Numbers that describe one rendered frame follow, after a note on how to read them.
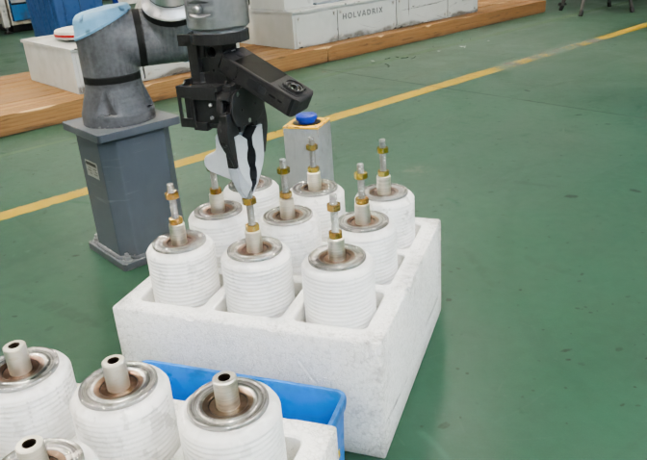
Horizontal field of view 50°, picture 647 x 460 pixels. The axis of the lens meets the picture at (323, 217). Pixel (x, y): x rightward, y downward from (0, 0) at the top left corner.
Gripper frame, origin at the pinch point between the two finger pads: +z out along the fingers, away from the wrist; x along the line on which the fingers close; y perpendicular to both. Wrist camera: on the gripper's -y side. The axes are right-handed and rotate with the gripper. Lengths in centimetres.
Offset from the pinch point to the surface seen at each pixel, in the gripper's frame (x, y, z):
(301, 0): -252, 128, 4
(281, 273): 1.1, -3.9, 11.5
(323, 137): -39.3, 9.4, 5.5
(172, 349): 9.0, 10.1, 22.0
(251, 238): 1.0, 0.2, 6.9
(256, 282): 4.1, -1.8, 11.7
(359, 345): 5.7, -17.0, 16.8
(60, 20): -299, 351, 20
